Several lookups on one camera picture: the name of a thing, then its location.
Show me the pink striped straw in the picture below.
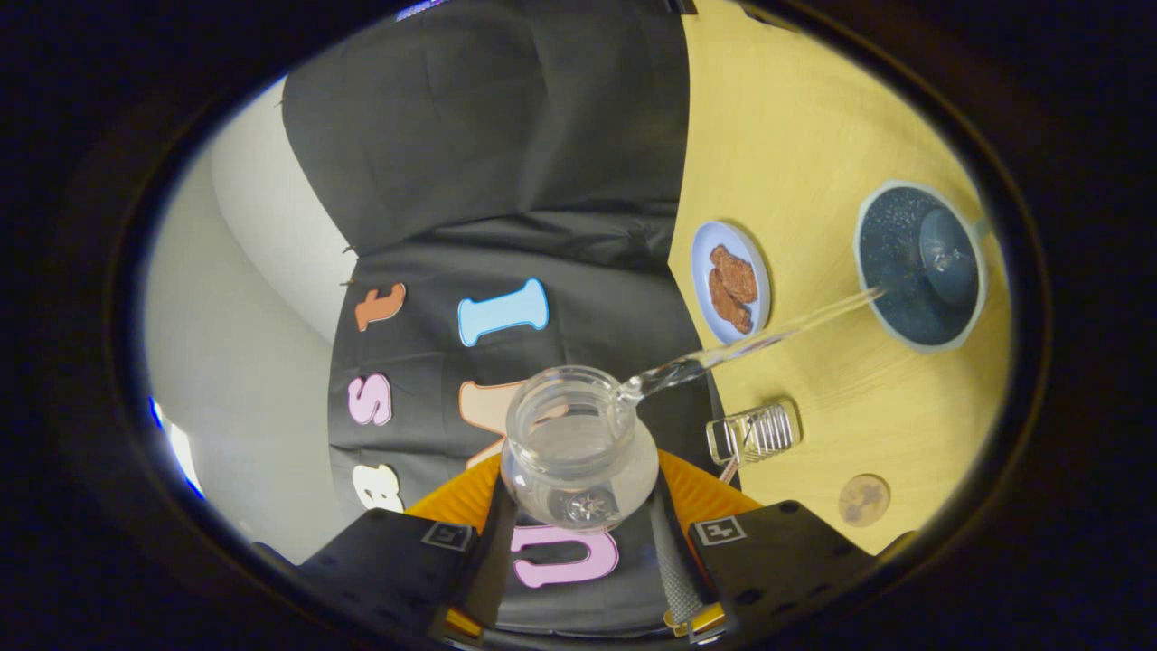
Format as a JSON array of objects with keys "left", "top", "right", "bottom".
[{"left": 719, "top": 420, "right": 756, "bottom": 486}]

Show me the light blue plate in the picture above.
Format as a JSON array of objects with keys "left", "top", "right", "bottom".
[{"left": 691, "top": 220, "right": 772, "bottom": 346}]

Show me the ribbed clear glass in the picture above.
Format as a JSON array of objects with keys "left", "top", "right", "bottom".
[{"left": 705, "top": 398, "right": 803, "bottom": 467}]

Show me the black backdrop cloth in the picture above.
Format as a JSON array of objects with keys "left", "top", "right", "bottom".
[{"left": 282, "top": 0, "right": 765, "bottom": 634}]

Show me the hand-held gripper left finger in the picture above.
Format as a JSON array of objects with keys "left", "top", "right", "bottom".
[{"left": 298, "top": 452, "right": 521, "bottom": 647}]

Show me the clear plastic juice bottle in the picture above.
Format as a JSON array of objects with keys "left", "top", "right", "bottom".
[{"left": 500, "top": 364, "right": 661, "bottom": 533}]

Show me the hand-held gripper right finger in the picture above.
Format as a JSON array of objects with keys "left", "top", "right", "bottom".
[{"left": 646, "top": 449, "right": 878, "bottom": 645}]

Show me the wooden table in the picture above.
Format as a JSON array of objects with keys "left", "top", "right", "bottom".
[{"left": 667, "top": 0, "right": 1013, "bottom": 557}]

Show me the round brown coaster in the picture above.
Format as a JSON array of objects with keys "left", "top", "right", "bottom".
[{"left": 838, "top": 474, "right": 891, "bottom": 528}]

